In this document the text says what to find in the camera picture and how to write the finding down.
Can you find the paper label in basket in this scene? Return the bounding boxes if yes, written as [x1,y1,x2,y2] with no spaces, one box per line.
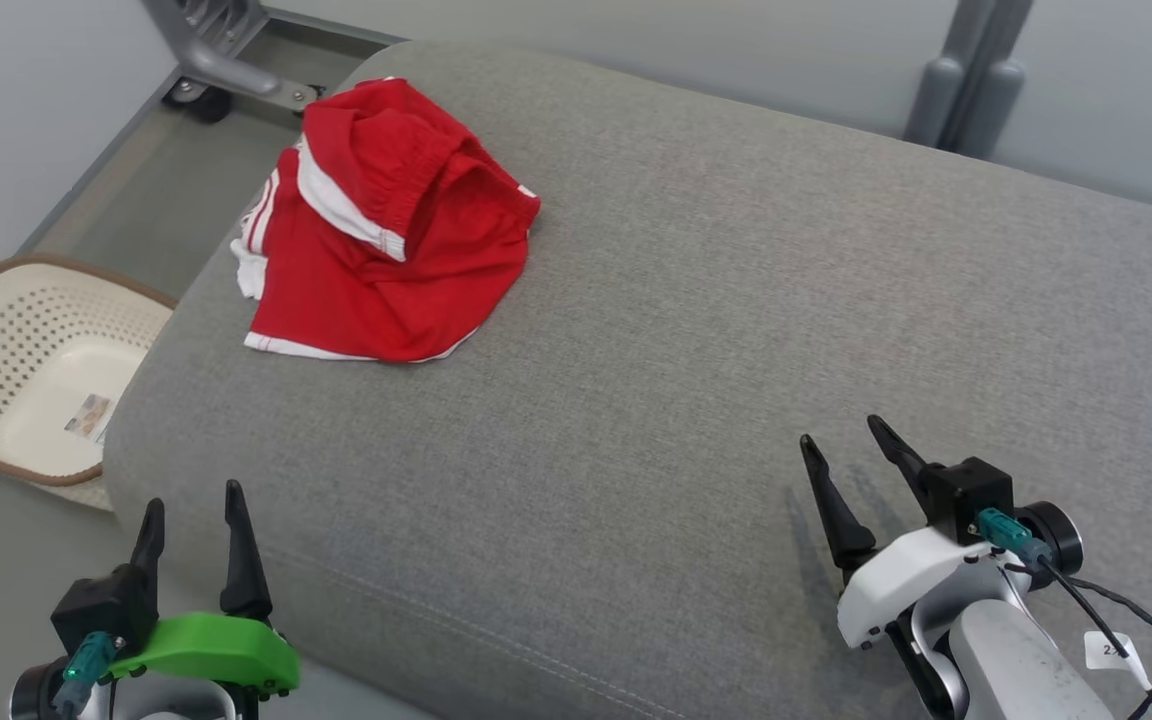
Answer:
[63,393,115,442]

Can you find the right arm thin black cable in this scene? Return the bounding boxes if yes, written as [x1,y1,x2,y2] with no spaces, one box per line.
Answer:
[1004,562,1152,720]

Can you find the grey vertical wall post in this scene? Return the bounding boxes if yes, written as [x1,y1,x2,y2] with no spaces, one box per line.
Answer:
[903,0,1035,161]

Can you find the white tag on right cable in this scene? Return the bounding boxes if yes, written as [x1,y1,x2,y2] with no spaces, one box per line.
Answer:
[1083,631,1137,672]

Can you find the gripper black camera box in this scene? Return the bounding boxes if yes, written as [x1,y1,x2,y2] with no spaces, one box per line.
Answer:
[920,457,1016,547]
[51,563,159,657]

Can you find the red shorts with white stripe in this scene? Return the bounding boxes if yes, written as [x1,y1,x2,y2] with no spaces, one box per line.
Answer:
[294,78,543,263]

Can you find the right gripper black camera box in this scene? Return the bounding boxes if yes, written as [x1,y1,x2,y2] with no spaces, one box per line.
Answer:
[920,457,1016,547]

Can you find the gripper teal cable connector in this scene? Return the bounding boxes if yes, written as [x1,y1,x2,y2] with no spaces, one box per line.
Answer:
[976,507,1053,573]
[58,631,119,713]

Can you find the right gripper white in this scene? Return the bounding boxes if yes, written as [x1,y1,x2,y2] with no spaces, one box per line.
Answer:
[800,414,1005,651]

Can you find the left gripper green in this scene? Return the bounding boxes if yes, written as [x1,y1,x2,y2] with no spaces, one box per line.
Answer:
[108,480,301,701]

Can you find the grey fabric sofa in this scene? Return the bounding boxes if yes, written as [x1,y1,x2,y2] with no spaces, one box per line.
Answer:
[101,40,1152,720]

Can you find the left gripper teal cable connector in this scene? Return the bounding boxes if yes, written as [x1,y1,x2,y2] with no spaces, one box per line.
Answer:
[58,631,119,713]

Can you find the cream perforated laundry basket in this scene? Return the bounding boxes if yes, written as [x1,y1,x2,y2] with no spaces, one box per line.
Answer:
[0,254,178,489]

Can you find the black caster wheel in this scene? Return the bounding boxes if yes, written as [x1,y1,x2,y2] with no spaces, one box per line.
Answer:
[164,80,233,124]

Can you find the left gripper black camera box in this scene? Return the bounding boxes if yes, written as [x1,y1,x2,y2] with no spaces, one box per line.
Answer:
[51,563,159,657]

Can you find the right gripper teal cable connector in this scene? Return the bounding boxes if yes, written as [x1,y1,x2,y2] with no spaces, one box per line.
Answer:
[976,507,1053,573]

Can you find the red basketball jersey number 23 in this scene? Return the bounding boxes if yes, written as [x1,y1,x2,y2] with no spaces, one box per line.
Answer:
[231,150,537,363]

